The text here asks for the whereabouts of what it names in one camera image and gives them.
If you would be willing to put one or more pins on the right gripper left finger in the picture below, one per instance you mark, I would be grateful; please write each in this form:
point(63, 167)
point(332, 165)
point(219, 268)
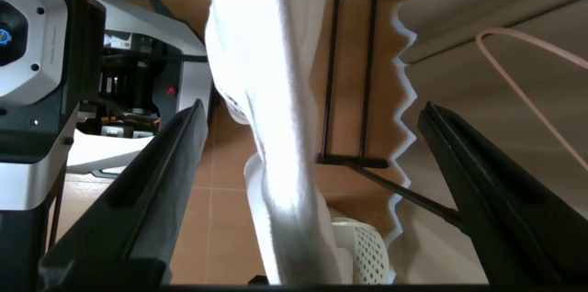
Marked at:
point(138, 218)

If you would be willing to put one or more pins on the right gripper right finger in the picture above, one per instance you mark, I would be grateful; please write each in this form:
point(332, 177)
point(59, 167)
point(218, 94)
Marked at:
point(519, 218)

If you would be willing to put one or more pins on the white garment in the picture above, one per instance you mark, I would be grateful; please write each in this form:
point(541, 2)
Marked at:
point(271, 76)

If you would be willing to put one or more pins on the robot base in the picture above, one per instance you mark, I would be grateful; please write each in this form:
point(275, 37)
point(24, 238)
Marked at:
point(41, 136)

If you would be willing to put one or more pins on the pink clothes hanger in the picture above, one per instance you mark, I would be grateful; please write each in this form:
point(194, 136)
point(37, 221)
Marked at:
point(523, 92)

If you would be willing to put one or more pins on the white laundry basket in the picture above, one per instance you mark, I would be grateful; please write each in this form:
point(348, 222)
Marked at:
point(372, 250)

